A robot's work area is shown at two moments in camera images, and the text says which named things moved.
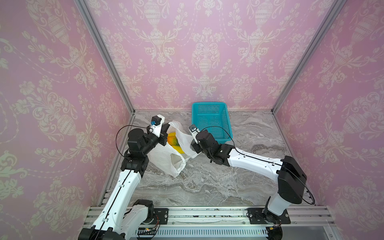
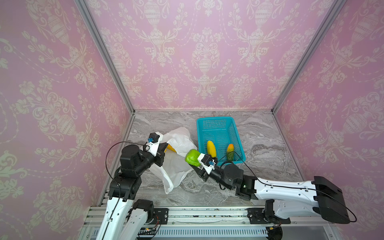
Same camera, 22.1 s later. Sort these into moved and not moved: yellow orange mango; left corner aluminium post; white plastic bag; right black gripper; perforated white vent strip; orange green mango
Moved: yellow orange mango; right black gripper; white plastic bag; orange green mango
Not moved: perforated white vent strip; left corner aluminium post
